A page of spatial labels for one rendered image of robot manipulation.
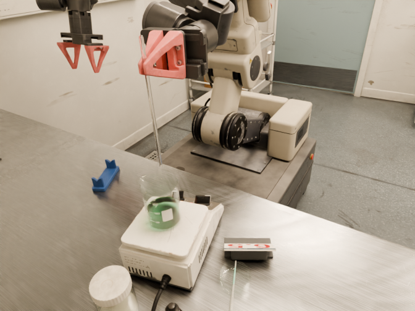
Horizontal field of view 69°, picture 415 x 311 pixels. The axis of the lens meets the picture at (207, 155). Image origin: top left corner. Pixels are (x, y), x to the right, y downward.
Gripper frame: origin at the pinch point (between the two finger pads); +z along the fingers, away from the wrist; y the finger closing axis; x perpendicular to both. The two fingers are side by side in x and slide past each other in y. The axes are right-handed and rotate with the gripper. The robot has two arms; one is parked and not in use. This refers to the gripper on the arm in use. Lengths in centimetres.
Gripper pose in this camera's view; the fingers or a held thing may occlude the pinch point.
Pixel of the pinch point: (145, 67)
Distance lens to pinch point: 42.3
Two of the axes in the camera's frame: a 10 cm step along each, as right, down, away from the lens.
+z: -3.8, 5.1, -7.7
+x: 0.4, 8.4, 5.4
